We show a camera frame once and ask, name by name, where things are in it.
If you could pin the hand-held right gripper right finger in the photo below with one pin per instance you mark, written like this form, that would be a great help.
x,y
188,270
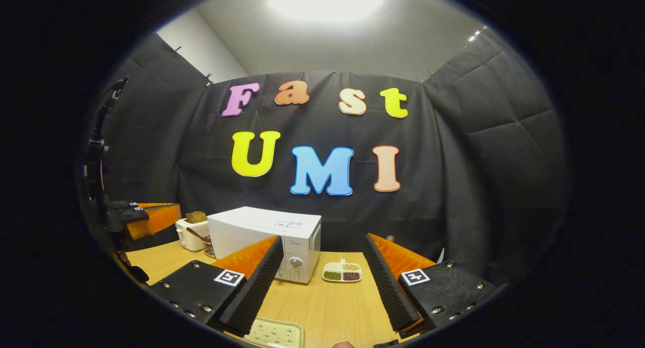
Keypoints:
x,y
390,290

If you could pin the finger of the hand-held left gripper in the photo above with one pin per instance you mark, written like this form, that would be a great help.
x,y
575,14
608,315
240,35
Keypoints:
x,y
156,219
121,204

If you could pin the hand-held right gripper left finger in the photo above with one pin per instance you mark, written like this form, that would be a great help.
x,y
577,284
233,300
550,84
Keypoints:
x,y
252,292

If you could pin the white microwave oven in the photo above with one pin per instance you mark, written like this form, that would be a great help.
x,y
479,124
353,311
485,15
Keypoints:
x,y
252,227

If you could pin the white toaster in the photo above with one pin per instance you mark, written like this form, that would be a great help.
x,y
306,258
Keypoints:
x,y
189,239

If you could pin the brown wooden spoon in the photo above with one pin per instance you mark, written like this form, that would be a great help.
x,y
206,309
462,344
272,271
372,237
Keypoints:
x,y
197,234

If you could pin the pale patterned tray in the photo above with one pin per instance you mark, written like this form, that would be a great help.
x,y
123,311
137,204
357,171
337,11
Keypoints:
x,y
274,334

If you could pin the white divided dish of beans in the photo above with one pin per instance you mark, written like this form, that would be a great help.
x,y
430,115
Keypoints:
x,y
342,271

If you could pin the black stand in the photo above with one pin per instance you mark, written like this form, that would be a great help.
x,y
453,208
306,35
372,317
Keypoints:
x,y
95,146

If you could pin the black backdrop cloth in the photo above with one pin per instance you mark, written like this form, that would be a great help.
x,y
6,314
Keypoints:
x,y
453,161

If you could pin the small ceiling light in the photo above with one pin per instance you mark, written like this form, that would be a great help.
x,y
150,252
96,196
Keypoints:
x,y
477,35

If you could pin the large ceiling light panel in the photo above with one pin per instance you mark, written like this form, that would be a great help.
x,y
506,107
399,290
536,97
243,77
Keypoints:
x,y
325,0

